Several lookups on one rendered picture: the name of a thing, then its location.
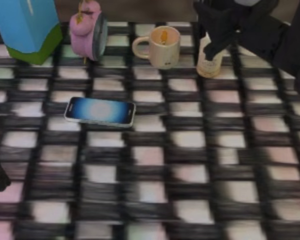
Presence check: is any cream cylindrical bottle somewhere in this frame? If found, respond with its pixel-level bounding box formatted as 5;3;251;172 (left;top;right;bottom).
196;31;224;78

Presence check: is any beige ceramic mug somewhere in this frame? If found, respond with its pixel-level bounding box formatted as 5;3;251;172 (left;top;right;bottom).
131;25;181;70

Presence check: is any smartphone with blue screen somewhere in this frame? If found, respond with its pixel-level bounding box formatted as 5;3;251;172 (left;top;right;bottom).
64;96;137;129

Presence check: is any pink alarm clock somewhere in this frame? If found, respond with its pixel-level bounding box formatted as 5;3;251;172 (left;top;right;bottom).
69;0;109;65

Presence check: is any blue and green carton box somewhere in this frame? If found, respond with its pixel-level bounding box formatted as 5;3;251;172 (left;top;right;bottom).
0;0;64;66

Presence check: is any black white checkered tablecloth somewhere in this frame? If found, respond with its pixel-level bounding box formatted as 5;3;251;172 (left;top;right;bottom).
0;21;300;240

